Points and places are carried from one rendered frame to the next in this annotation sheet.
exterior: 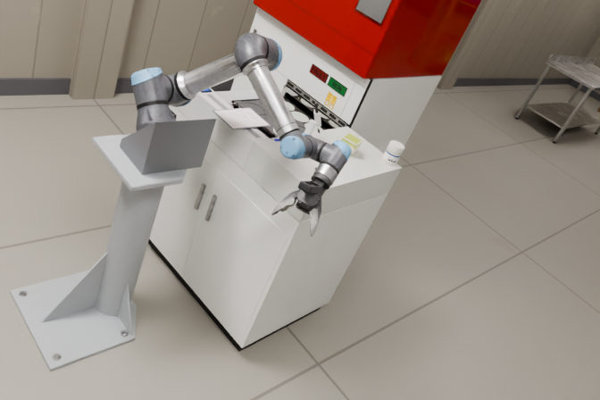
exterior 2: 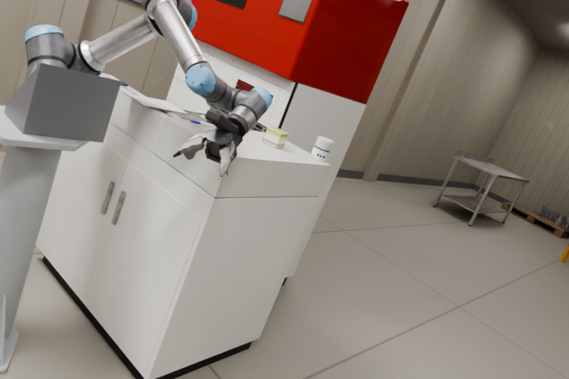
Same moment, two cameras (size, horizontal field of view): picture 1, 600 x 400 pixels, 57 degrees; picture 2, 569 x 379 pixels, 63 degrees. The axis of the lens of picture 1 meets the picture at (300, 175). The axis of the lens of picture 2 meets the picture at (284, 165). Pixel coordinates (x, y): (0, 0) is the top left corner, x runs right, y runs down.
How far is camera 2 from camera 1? 0.78 m
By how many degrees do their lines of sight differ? 16
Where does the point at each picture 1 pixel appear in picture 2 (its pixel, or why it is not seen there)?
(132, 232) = (12, 221)
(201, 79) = (107, 43)
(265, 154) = (178, 128)
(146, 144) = (30, 93)
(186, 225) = (91, 237)
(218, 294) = (122, 314)
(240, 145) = (152, 126)
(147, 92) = (41, 46)
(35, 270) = not seen: outside the picture
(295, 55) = (222, 74)
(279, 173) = not seen: hidden behind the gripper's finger
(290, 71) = not seen: hidden behind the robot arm
